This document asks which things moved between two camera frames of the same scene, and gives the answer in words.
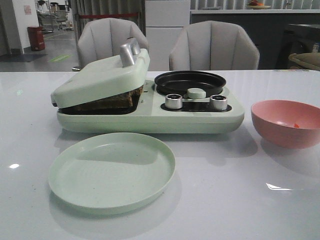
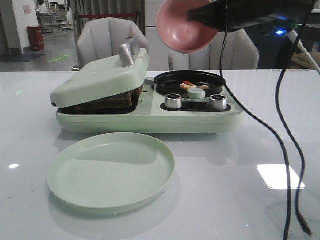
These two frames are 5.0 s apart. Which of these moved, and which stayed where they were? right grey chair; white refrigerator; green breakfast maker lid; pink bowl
Moved: pink bowl
Stayed: right grey chair; green breakfast maker lid; white refrigerator
